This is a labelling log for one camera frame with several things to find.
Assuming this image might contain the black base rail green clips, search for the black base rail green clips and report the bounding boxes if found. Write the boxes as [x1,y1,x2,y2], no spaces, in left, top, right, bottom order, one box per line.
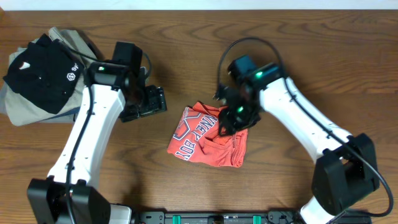
[132,210,373,224]

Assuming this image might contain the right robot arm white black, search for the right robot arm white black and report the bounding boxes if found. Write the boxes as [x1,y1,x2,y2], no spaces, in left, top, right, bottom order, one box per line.
[216,60,381,223]

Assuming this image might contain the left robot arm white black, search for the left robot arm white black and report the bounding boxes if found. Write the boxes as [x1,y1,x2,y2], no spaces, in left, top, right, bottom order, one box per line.
[27,62,167,224]

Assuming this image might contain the red t-shirt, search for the red t-shirt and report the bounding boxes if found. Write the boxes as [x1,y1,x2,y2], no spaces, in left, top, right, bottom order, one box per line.
[167,101,248,168]

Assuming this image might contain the black folded shirt white logo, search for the black folded shirt white logo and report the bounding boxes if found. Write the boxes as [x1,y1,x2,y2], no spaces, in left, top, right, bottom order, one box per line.
[3,34,85,114]

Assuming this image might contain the dark blue folded garment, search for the dark blue folded garment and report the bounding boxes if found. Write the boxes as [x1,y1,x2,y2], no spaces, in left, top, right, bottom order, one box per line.
[47,107,80,120]

